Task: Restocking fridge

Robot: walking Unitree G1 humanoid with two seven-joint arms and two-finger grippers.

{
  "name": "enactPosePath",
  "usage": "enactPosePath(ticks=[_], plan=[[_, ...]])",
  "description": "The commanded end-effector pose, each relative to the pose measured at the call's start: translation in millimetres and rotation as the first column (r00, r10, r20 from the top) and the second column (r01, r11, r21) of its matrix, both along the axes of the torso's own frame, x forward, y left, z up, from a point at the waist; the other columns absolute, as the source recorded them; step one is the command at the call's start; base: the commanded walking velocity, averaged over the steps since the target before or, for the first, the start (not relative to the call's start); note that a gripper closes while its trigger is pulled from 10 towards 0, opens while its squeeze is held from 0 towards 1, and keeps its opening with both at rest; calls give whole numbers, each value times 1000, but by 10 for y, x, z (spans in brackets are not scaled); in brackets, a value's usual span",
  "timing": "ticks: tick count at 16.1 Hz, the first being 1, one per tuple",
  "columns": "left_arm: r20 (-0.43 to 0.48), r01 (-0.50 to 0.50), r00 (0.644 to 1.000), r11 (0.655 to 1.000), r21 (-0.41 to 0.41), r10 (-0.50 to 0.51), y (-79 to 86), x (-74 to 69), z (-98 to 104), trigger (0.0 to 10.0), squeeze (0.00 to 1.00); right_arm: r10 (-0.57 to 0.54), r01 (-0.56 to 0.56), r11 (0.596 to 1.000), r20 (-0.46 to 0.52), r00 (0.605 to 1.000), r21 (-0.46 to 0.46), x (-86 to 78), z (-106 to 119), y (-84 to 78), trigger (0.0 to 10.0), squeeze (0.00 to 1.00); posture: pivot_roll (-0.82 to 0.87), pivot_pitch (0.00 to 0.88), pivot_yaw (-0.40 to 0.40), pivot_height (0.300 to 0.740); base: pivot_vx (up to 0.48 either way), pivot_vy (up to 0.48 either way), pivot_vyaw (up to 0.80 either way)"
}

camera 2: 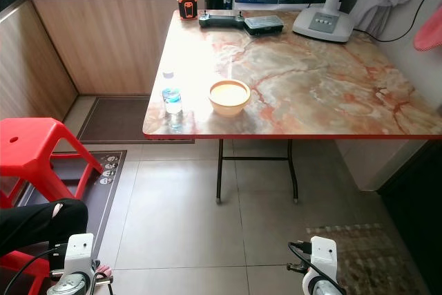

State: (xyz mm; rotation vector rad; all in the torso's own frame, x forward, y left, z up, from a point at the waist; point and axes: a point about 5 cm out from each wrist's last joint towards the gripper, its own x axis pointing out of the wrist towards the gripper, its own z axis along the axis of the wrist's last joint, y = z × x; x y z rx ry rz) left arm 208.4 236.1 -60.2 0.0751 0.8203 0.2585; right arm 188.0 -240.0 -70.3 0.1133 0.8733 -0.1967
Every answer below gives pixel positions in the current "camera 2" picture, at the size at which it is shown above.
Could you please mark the clear plastic water bottle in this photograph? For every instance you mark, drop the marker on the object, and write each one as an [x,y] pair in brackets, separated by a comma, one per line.
[172,98]

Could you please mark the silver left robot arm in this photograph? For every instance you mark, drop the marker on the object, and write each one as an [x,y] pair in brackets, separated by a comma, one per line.
[74,284]

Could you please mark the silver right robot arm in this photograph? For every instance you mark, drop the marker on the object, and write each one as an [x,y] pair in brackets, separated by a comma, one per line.
[316,287]

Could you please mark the black fridge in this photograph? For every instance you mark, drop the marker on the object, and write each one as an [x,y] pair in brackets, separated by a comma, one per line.
[418,205]

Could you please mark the tall red plastic stool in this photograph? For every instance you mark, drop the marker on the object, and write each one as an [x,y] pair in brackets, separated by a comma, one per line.
[34,139]

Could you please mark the person leg in black trousers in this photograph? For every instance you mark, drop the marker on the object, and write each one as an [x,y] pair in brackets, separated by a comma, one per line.
[41,222]

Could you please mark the plain brown doormat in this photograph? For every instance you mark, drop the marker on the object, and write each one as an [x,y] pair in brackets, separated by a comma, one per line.
[117,119]

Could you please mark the dark mat with cartoon print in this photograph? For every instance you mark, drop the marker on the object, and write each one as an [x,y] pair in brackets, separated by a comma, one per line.
[107,198]

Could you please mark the low red plastic stool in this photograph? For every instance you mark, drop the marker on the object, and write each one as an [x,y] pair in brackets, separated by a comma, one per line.
[19,262]

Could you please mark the wooden kitchen cabinet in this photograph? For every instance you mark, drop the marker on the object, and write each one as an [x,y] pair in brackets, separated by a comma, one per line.
[103,43]

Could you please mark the bare person foot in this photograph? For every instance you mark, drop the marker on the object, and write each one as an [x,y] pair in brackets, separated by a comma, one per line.
[103,271]

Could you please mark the orange black laser level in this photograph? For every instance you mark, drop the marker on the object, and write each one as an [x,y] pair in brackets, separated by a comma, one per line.
[187,6]

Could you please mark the cream yellow bowl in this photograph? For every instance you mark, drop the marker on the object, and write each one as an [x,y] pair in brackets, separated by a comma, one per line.
[229,97]

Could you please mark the black remote controller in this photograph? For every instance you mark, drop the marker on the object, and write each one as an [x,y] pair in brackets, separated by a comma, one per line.
[221,21]

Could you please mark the black flat case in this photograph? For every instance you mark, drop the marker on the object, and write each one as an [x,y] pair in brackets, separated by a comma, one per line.
[264,25]

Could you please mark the marble pattern folding table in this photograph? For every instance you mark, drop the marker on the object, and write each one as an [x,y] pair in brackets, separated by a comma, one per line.
[311,81]

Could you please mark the white standing fan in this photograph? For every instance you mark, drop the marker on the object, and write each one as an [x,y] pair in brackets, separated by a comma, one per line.
[323,23]

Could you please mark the floral patterned rug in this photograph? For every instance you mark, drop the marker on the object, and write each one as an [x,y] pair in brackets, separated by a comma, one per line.
[369,260]

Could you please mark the red plastic object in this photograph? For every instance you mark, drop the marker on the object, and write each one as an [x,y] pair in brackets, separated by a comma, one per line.
[428,36]

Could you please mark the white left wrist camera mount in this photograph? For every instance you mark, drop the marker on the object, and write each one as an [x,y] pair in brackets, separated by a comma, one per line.
[79,252]

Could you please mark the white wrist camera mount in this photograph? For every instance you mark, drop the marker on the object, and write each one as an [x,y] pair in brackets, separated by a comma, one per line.
[79,252]
[324,256]

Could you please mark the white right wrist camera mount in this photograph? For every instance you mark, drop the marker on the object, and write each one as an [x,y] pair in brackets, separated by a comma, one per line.
[324,256]

